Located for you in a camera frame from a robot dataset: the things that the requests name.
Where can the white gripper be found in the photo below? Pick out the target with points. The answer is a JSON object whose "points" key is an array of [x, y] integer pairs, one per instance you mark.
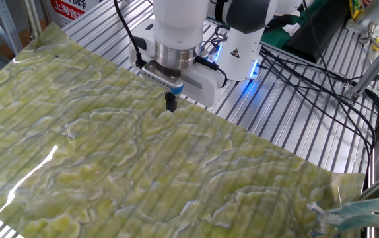
{"points": [[206, 89]]}

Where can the clear plastic bag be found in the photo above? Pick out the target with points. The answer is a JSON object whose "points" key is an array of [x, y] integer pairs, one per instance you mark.
{"points": [[351, 218]]}

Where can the perforated grey shelf upright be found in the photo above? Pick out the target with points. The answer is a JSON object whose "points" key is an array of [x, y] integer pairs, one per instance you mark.
{"points": [[8, 23]]}

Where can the green marble pattern mat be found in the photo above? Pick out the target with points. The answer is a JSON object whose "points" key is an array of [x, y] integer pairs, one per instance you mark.
{"points": [[126, 158]]}

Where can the yellow snack bag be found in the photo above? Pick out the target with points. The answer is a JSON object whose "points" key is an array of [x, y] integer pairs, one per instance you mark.
{"points": [[356, 7]]}

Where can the crumpled white paper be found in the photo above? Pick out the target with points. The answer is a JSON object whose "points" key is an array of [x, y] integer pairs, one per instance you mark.
{"points": [[291, 29]]}

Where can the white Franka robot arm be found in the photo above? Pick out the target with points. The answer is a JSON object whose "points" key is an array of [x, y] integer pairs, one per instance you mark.
{"points": [[242, 56]]}

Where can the grey metal machine base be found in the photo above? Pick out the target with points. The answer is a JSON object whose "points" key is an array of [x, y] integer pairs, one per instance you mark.
{"points": [[377, 15]]}

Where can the red white printed box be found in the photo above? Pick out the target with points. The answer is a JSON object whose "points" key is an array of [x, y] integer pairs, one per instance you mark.
{"points": [[67, 10]]}

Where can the green cloth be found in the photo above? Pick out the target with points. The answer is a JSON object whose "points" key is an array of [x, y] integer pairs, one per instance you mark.
{"points": [[275, 38]]}

